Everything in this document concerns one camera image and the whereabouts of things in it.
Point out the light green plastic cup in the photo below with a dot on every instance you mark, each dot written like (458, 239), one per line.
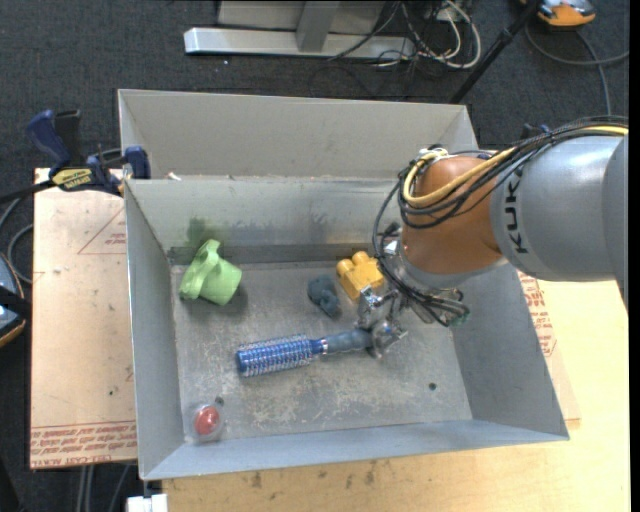
(212, 277)

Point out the grey metal bin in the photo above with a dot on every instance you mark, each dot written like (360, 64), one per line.
(300, 400)

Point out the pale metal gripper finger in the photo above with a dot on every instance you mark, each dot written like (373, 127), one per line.
(369, 306)
(386, 341)

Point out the dark grey toy animal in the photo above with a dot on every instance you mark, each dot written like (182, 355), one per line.
(325, 295)

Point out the red ball in clear shell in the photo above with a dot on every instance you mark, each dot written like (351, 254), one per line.
(207, 421)

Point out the yellow toy building block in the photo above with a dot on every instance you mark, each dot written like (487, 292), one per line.
(357, 277)

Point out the brown cardboard board red print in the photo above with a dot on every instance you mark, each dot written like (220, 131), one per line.
(80, 320)

